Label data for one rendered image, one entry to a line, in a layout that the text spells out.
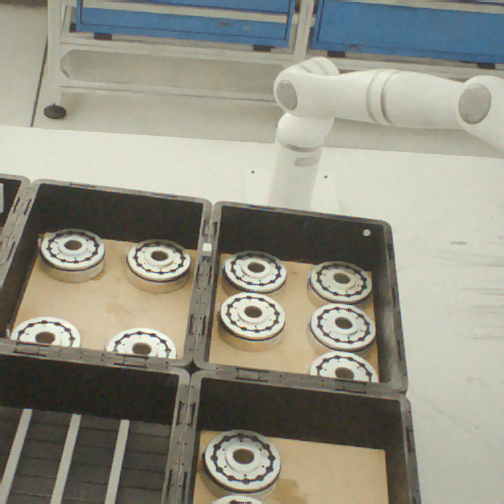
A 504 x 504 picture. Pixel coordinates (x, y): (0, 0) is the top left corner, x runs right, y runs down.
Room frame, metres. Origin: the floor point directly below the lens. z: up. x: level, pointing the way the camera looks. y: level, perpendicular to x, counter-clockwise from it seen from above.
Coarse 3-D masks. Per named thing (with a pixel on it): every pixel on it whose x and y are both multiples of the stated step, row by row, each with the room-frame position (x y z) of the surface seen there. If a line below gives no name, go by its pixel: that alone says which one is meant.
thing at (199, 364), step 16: (240, 208) 1.37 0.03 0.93; (256, 208) 1.38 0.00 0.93; (272, 208) 1.38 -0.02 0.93; (288, 208) 1.39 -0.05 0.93; (368, 224) 1.38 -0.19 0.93; (384, 224) 1.39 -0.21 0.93; (208, 240) 1.27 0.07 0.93; (384, 240) 1.34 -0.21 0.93; (208, 256) 1.23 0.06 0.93; (208, 272) 1.19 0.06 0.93; (208, 288) 1.16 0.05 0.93; (208, 304) 1.12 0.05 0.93; (208, 320) 1.09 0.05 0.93; (400, 320) 1.15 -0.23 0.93; (400, 336) 1.11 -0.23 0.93; (400, 352) 1.08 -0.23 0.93; (192, 368) 1.00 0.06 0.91; (208, 368) 0.99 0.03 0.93; (224, 368) 1.00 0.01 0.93; (240, 368) 1.00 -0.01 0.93; (256, 368) 1.00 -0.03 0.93; (400, 368) 1.05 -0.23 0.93; (336, 384) 1.00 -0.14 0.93; (352, 384) 1.00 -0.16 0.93; (368, 384) 1.01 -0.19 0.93; (384, 384) 1.01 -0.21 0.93; (400, 384) 1.02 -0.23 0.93
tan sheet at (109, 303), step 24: (120, 264) 1.30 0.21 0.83; (192, 264) 1.33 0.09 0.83; (48, 288) 1.22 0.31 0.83; (72, 288) 1.22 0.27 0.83; (96, 288) 1.23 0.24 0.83; (120, 288) 1.24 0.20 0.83; (24, 312) 1.15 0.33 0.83; (48, 312) 1.16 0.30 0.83; (72, 312) 1.17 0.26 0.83; (96, 312) 1.18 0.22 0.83; (120, 312) 1.19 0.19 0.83; (144, 312) 1.19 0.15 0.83; (168, 312) 1.20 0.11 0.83; (96, 336) 1.12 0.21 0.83; (168, 336) 1.15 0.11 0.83
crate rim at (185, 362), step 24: (96, 192) 1.36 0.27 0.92; (120, 192) 1.36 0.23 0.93; (144, 192) 1.37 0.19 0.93; (24, 216) 1.26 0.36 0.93; (0, 264) 1.14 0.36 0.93; (0, 288) 1.09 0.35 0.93; (192, 288) 1.15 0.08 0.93; (192, 312) 1.10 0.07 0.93; (192, 336) 1.05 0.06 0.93; (144, 360) 0.99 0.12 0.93; (168, 360) 0.99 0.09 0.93; (192, 360) 1.01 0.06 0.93
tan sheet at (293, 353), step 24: (288, 264) 1.37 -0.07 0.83; (288, 288) 1.31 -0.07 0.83; (216, 312) 1.22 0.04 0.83; (288, 312) 1.25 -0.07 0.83; (312, 312) 1.25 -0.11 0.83; (216, 336) 1.16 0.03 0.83; (288, 336) 1.19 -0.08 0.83; (216, 360) 1.11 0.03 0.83; (240, 360) 1.12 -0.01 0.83; (264, 360) 1.13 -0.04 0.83; (288, 360) 1.13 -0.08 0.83; (312, 360) 1.14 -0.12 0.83
